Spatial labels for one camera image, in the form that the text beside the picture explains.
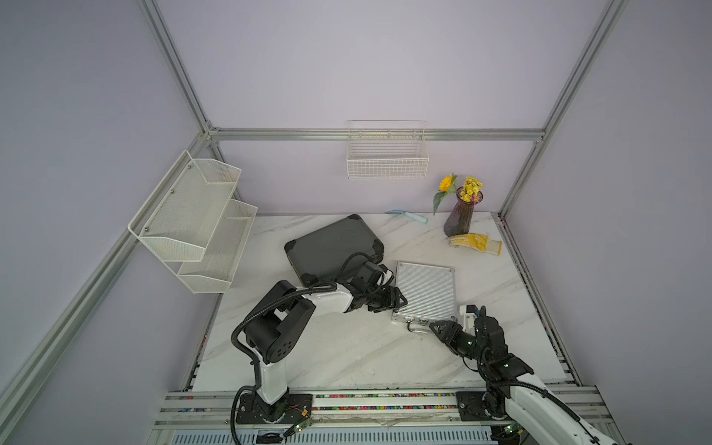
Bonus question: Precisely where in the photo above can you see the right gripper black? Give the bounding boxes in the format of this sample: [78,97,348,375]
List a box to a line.
[429,320,488,363]

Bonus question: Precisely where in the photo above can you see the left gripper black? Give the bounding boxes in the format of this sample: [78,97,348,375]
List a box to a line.
[364,286,408,314]

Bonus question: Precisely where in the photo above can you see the silver aluminium poker case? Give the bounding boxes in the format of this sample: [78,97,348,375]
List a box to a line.
[391,261,457,333]

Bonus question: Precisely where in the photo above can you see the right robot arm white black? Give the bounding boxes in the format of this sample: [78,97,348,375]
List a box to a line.
[429,309,618,444]

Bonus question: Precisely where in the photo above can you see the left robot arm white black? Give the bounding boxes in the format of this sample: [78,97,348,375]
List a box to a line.
[230,252,408,408]

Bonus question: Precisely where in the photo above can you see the dark grey poker case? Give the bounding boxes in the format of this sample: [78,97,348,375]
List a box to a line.
[284,214,385,287]

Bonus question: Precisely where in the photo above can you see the light blue plastic tool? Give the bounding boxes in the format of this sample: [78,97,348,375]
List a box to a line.
[387,210,428,224]

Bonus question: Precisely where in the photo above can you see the yellow work glove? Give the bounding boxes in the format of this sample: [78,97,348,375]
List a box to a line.
[449,233,502,256]

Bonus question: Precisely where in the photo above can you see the purple glass vase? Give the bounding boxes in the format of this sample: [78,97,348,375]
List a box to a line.
[443,187,483,237]

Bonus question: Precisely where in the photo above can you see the yellow sunflower with leaf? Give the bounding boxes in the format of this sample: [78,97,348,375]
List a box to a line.
[433,174,457,213]

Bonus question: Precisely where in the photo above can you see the yellow flower bunch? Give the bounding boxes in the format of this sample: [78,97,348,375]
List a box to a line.
[459,176,483,203]

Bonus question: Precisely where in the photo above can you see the white mesh two-tier shelf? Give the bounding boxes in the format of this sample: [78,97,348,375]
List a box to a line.
[128,151,258,294]

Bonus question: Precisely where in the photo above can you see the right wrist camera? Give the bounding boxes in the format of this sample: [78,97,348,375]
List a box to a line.
[459,304,479,332]

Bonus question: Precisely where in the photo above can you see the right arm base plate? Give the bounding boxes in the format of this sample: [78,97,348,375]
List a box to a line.
[455,390,510,422]

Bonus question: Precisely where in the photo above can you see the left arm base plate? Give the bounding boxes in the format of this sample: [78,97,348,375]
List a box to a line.
[235,392,313,425]

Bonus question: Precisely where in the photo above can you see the white wire wall basket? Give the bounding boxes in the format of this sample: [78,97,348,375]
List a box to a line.
[346,120,429,180]

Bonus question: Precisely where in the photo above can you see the aluminium frame rail structure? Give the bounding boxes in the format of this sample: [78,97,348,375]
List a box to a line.
[1,1,628,441]

